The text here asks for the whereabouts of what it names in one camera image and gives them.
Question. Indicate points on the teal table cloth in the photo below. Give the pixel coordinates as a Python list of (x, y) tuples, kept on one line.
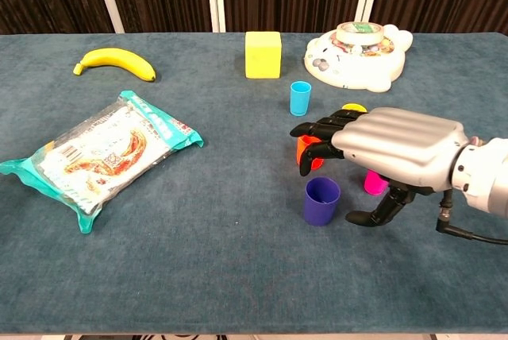
[(238, 256)]

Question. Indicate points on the orange plastic cup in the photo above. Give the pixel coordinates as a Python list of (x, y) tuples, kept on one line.
[(303, 142)]

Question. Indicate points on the blue plastic cup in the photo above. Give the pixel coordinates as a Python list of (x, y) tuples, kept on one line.
[(299, 101)]

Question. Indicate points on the white rabbit toy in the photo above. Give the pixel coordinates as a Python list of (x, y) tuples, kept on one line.
[(357, 74)]

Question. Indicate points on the yellow banana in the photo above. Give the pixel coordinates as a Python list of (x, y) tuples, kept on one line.
[(115, 58)]

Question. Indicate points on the teal noodle package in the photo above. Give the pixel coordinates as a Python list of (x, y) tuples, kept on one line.
[(103, 149)]

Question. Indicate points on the purple plastic cup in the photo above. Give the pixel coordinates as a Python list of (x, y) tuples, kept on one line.
[(319, 209)]

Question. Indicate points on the pink plastic cup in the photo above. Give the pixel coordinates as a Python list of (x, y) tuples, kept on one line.
[(375, 185)]

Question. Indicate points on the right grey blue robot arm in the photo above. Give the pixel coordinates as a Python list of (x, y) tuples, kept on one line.
[(484, 173)]

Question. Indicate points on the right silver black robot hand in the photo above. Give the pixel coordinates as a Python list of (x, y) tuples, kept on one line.
[(397, 141)]

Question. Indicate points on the yellow foam cube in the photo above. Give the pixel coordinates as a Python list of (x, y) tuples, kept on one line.
[(263, 56)]

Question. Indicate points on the yellow plastic cup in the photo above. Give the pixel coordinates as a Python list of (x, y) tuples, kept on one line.
[(353, 107)]

